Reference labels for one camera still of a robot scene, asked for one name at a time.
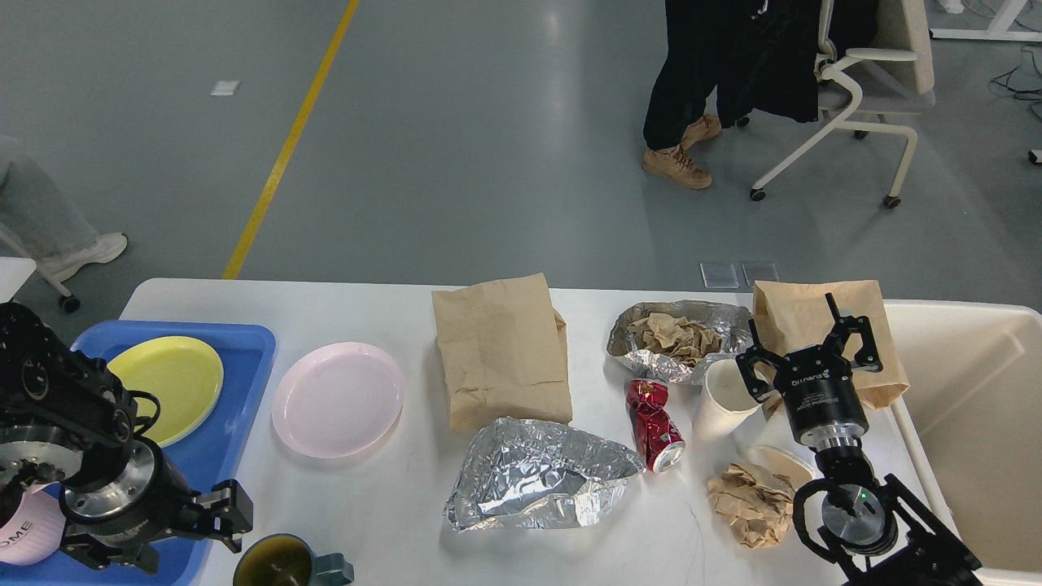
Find crumpled foil sheet front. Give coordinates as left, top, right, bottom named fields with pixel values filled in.
left=443, top=417, right=646, bottom=531

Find beige plastic bin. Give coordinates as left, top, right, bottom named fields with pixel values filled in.
left=885, top=300, right=1041, bottom=585

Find crushed red soda can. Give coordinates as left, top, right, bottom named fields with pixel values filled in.
left=626, top=379, right=687, bottom=474

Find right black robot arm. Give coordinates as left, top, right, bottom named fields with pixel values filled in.
left=736, top=293, right=982, bottom=585

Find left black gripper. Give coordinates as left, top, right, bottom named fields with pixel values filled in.
left=59, top=439, right=254, bottom=575

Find floor cables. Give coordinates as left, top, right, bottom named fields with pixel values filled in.
left=988, top=45, right=1042, bottom=123

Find brown paper bag right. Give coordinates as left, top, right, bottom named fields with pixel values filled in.
left=753, top=280, right=909, bottom=409

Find dark green home mug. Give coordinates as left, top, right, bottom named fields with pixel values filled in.
left=231, top=533, right=355, bottom=585

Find crumpled brown paper in foil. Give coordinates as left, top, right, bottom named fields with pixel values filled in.
left=626, top=313, right=723, bottom=367

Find crumpled brown paper ball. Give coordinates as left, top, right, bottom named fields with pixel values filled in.
left=708, top=462, right=796, bottom=550

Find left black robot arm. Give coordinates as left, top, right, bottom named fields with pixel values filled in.
left=1, top=301, right=253, bottom=575

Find large brown paper bag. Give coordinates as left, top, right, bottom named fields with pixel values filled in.
left=431, top=272, right=574, bottom=431

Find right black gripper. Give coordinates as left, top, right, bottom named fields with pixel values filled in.
left=734, top=293, right=883, bottom=448

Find pink plate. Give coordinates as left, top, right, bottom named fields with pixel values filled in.
left=271, top=342, right=405, bottom=460

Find pink home mug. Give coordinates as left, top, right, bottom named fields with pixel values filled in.
left=1, top=483, right=66, bottom=565

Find white desk leg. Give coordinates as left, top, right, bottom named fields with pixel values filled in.
left=928, top=1, right=1041, bottom=43

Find person in black clothes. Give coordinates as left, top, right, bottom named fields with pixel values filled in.
left=641, top=0, right=878, bottom=190

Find person in grey trousers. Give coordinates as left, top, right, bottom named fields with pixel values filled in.
left=1, top=136, right=128, bottom=282

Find white office chair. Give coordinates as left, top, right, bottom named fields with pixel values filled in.
left=749, top=1, right=935, bottom=210

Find white chair at left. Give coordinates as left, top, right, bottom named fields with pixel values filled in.
left=1, top=225, right=81, bottom=314

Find yellow plate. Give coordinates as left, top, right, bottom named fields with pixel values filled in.
left=108, top=336, right=224, bottom=448

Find blue plastic tray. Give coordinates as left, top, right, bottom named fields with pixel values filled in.
left=1, top=320, right=276, bottom=585

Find foil tray with paper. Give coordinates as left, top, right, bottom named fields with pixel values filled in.
left=606, top=300, right=752, bottom=386

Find flattened white paper cup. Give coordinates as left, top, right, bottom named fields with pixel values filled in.
left=742, top=444, right=816, bottom=490

